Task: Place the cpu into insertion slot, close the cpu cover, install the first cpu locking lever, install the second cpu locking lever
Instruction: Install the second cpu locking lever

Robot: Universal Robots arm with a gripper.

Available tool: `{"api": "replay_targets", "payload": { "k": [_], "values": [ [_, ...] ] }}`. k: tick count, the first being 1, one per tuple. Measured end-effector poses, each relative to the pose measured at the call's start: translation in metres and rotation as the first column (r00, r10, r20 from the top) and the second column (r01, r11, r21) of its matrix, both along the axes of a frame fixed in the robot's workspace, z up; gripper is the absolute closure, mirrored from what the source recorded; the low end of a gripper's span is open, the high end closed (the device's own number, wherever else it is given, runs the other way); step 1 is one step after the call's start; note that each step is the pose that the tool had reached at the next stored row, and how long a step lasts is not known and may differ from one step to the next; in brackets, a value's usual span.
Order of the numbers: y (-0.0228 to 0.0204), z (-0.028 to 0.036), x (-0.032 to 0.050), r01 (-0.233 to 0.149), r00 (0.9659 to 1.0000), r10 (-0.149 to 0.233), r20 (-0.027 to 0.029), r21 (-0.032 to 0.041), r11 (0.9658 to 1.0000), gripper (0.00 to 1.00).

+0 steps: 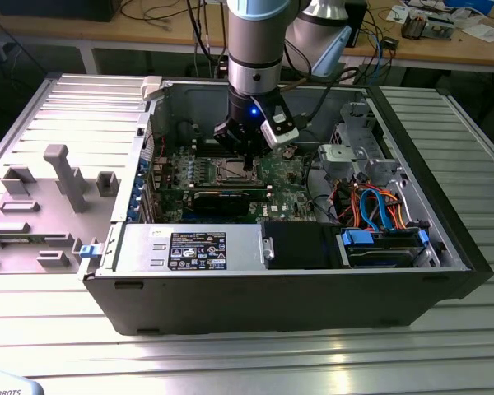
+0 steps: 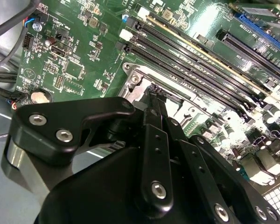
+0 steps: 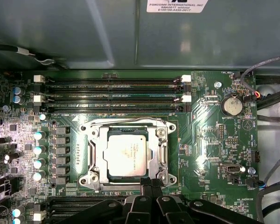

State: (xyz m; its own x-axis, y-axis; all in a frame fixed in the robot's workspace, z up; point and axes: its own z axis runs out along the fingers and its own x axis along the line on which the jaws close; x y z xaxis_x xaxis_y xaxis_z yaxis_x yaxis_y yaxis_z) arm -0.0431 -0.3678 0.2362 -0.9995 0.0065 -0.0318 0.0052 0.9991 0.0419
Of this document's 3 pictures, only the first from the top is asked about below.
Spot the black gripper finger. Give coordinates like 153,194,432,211
212,118,251,173
249,139,273,173

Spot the metal socket cover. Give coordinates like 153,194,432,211
216,157,259,183

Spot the CPU socket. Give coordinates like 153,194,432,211
213,156,260,184

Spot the copper fin CPU cooler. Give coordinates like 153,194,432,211
401,11,428,41

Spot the green motherboard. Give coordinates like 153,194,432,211
147,142,318,225

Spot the silver drive cage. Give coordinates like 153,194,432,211
316,101,411,194

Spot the pale grey case latch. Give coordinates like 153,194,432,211
141,76,166,103

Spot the black drive bay box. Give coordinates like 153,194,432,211
261,221,343,271

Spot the white printed tag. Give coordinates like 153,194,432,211
340,61,360,86

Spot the blue disk carrier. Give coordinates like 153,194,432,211
340,229,431,264

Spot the silver power supply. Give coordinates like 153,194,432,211
96,224,273,277

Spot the small black box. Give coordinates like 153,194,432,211
349,0,370,49

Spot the wooden workbench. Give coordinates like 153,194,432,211
0,0,494,76

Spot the black PC case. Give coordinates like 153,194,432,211
81,77,494,337

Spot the grey parts rack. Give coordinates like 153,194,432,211
0,143,120,276

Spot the hard disk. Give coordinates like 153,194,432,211
347,242,425,269

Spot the blue case latch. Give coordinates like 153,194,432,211
78,243,104,261

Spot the white paper sheet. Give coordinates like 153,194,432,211
463,23,494,43
385,2,415,24

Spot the black computer box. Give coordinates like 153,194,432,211
0,0,119,22

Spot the silver metal box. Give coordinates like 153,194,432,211
426,15,456,41

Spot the blue cardboard box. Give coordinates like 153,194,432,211
443,0,494,14

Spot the pale blue teach pendant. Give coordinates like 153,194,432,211
0,369,46,395

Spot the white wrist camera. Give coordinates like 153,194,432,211
259,97,301,150

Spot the orange power wire bundle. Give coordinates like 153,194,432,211
339,184,417,231

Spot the blue flat data wire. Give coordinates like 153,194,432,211
358,187,398,235

